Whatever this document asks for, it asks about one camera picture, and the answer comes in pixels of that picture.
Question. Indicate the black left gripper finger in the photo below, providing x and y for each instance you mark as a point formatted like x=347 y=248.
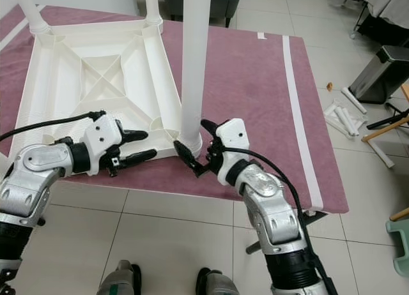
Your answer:
x=139 y=158
x=135 y=135

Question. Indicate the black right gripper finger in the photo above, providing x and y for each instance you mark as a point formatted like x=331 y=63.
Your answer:
x=186 y=156
x=210 y=129

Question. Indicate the white plastic children table top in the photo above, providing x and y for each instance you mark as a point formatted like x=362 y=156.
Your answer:
x=102 y=71

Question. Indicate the white plastic table leg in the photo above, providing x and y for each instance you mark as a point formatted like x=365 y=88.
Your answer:
x=195 y=59
x=32 y=7
x=153 y=4

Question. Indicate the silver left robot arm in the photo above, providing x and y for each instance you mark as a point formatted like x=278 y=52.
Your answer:
x=32 y=180

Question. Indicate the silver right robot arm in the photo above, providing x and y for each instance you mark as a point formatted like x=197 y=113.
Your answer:
x=271 y=212

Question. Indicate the mauve tablecloth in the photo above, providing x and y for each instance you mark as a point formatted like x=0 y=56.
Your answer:
x=249 y=103

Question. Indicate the small white tape piece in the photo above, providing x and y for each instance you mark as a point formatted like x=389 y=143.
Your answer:
x=261 y=35

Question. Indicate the grey robot left foot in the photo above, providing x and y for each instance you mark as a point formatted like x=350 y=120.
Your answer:
x=119 y=282

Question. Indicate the grey robot foot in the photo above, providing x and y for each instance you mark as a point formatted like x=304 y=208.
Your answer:
x=119 y=282
x=218 y=285

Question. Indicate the grey robot right foot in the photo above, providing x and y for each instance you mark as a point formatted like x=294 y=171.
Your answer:
x=218 y=285

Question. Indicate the small brown floor scrap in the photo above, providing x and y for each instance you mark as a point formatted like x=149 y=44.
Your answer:
x=329 y=85

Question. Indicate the dark grey armchair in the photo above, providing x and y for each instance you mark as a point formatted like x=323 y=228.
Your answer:
x=230 y=1

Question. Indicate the white plastic strip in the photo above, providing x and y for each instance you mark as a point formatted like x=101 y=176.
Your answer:
x=344 y=121

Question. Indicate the grey metal pedal bin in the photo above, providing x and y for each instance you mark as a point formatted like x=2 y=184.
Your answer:
x=383 y=75

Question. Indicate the wooden side table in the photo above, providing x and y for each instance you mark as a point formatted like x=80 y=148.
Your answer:
x=406 y=94

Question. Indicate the dark hanging clothes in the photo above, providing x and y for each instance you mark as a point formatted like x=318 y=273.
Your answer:
x=383 y=17

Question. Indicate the green plastic stool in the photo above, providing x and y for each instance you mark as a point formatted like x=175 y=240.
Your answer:
x=399 y=244

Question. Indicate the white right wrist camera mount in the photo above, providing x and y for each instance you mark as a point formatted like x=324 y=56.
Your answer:
x=235 y=136

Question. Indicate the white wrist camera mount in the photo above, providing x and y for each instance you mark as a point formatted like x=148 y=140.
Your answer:
x=102 y=140
x=235 y=136

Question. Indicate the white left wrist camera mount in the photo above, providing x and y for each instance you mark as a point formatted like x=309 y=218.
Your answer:
x=102 y=140

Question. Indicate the black metal table frame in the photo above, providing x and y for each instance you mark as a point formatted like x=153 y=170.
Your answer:
x=255 y=247

